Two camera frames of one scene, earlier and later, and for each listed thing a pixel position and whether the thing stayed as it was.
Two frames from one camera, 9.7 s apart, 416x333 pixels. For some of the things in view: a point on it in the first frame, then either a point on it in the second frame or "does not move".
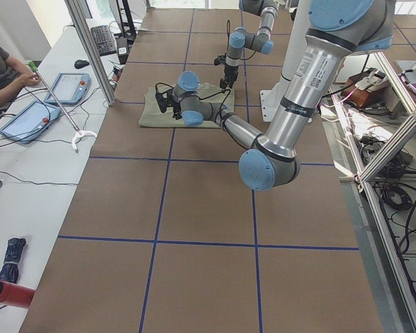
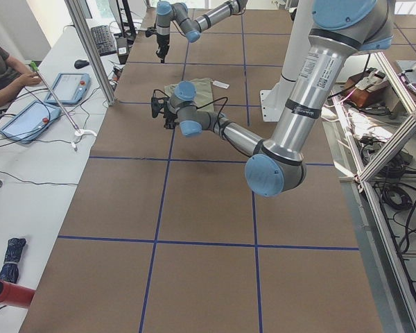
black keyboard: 104,40 does not move
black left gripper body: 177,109 to 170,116
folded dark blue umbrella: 10,269 does not move
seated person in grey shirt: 5,75 does not move
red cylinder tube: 5,293 does not move
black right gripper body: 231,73 to 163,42
